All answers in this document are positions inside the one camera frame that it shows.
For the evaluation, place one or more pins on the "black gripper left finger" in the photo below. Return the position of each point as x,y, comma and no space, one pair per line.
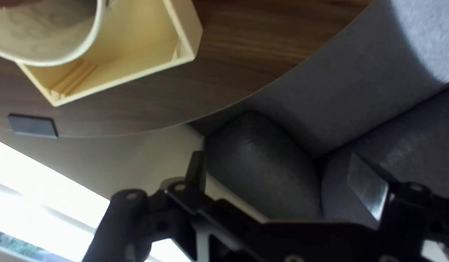
117,238

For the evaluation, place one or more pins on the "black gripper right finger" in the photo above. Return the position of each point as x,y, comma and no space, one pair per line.
400,209

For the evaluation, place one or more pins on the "light wooden box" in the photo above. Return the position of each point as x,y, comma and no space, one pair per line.
139,39

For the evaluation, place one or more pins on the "small grey table tag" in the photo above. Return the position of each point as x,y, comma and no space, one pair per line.
33,126

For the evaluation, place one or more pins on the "dark cushioned bench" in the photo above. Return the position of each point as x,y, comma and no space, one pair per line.
261,164

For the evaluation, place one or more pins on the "grey upholstered ottoman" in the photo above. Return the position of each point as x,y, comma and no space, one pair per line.
391,57

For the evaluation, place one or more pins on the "round dark wooden table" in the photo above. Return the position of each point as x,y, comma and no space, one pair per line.
245,46

